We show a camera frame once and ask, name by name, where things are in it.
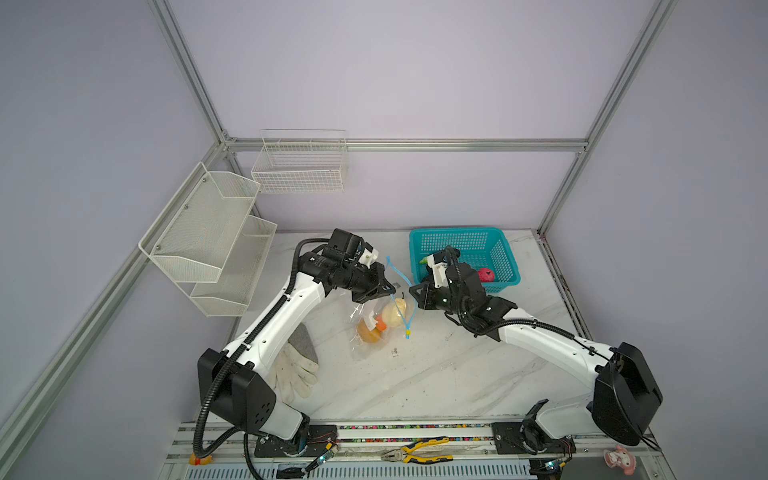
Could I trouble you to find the white wire wall basket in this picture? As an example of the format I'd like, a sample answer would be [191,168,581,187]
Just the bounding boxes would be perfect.
[251,129,348,194]

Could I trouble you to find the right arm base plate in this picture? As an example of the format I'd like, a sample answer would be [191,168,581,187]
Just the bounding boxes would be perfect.
[491,422,576,456]

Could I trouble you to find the white mesh two-tier shelf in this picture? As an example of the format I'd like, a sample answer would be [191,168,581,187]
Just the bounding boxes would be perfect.
[138,163,277,317]

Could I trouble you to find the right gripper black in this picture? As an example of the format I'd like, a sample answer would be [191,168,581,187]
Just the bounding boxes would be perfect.
[405,281,467,317]

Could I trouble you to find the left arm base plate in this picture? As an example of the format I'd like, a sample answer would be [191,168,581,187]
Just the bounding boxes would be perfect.
[249,424,338,458]

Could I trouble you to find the teal plastic basket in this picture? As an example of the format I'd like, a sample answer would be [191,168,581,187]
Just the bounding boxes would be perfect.
[409,227,521,294]

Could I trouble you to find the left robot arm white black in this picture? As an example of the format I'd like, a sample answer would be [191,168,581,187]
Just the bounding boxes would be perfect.
[193,238,394,457]

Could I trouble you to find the pink white plush toy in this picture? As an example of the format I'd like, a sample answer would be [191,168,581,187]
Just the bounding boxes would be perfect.
[603,445,637,476]

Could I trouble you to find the black corrugated cable conduit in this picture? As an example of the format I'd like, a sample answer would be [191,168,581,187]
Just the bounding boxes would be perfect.
[191,237,331,480]

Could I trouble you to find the white work glove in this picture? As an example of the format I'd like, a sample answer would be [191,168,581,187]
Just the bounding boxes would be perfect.
[267,343,319,404]

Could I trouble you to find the yellow handled pliers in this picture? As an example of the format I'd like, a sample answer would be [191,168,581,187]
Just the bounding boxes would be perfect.
[380,436,454,465]

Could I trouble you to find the pink apple toy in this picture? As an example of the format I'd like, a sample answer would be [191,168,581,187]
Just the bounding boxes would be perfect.
[477,268,496,283]

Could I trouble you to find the clear zip top bag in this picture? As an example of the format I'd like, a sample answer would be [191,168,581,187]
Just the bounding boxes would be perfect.
[349,256,417,362]

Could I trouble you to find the cream round toy food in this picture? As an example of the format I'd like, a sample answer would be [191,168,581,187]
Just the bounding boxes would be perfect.
[381,298,408,328]

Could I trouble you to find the yellow mango toy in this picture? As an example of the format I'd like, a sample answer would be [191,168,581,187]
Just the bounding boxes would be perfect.
[356,320,381,344]

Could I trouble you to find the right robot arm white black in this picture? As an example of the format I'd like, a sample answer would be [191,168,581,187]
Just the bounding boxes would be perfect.
[409,263,663,454]

